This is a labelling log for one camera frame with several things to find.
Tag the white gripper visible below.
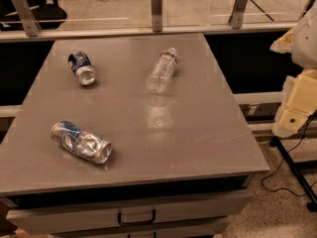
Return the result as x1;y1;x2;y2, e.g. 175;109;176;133
272;69;317;138

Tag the crushed silver blue can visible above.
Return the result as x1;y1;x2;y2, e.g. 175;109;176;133
51;121;112;165

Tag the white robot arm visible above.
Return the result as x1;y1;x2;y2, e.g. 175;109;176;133
270;6;317;138

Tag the blue pepsi can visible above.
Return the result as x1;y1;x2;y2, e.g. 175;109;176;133
68;51;96;86

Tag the black stand leg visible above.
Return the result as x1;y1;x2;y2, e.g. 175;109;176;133
269;136;317;212

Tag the clear plastic water bottle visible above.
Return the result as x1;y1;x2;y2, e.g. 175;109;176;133
147;48;178;94

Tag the grey cabinet drawer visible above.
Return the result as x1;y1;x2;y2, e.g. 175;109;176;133
7;189;253;234

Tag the black office chair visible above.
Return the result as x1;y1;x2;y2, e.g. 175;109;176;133
0;0;67;31

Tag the black floor cable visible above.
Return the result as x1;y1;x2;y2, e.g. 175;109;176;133
261;116;317;198

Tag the right metal rail bracket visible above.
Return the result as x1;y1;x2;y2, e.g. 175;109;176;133
229;0;248;29

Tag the metal rail bracket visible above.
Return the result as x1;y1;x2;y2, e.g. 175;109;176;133
229;0;248;29
151;0;162;32
11;0;41;37

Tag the middle metal rail bracket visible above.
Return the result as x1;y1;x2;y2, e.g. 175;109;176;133
151;0;162;32

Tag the black drawer handle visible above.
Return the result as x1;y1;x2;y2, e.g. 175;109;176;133
117;209;157;227

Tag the metal rail beam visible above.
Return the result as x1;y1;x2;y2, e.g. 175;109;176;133
0;21;297;43

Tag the left metal rail bracket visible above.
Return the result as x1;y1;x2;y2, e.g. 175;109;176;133
11;0;41;37

